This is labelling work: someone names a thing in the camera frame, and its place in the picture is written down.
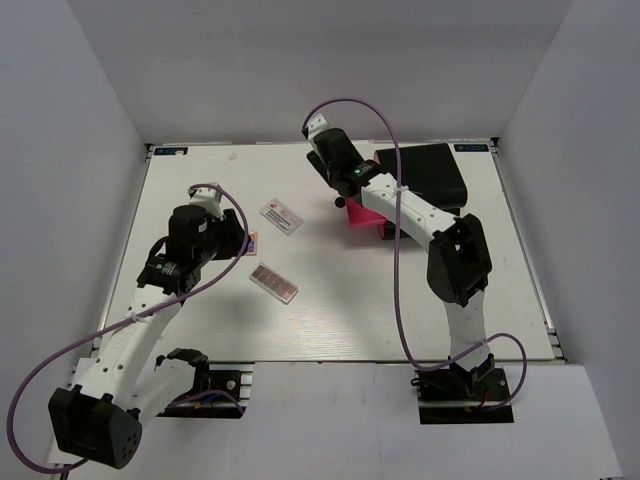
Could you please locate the black drawer organizer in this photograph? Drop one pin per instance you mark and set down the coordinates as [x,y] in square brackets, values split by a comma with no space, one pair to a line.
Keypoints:
[431,172]

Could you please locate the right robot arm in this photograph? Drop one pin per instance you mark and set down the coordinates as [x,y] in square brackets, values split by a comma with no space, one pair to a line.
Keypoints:
[458,260]

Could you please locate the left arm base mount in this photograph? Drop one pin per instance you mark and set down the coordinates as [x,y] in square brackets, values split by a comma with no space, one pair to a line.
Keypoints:
[217,390]

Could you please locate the white labelled card box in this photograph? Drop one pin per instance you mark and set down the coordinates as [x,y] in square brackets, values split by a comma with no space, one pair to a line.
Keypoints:
[279,215]

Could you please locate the blue label left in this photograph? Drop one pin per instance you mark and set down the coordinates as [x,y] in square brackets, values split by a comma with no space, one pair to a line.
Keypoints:
[170,151]

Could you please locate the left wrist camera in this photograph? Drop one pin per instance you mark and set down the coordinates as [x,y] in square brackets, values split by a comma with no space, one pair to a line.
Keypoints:
[207,197]

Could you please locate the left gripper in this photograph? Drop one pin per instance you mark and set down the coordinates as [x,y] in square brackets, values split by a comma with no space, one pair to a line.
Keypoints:
[234,239]

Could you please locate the blue label right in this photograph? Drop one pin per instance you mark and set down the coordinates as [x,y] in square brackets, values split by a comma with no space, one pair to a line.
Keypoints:
[470,147]

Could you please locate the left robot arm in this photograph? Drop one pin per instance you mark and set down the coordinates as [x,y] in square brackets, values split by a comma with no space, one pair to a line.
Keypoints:
[102,416]

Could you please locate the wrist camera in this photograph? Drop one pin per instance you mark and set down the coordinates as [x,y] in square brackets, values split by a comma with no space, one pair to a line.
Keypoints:
[207,197]
[314,126]

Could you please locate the pink brown eyeshadow palette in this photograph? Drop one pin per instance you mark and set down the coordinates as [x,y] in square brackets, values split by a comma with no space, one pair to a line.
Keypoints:
[273,283]

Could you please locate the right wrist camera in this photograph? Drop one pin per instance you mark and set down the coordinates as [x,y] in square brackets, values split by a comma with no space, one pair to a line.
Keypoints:
[314,126]

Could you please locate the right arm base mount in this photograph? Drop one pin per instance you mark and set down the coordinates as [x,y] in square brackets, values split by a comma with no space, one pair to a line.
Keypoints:
[444,400]

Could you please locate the blue label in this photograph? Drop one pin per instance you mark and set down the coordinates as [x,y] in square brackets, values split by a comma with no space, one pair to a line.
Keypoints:
[170,151]
[470,147]

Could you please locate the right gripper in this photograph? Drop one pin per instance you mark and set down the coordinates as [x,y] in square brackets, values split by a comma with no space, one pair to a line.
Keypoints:
[315,159]

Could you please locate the colourful eyeshadow palette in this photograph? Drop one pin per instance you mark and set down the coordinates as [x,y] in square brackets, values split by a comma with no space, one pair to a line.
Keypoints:
[252,244]

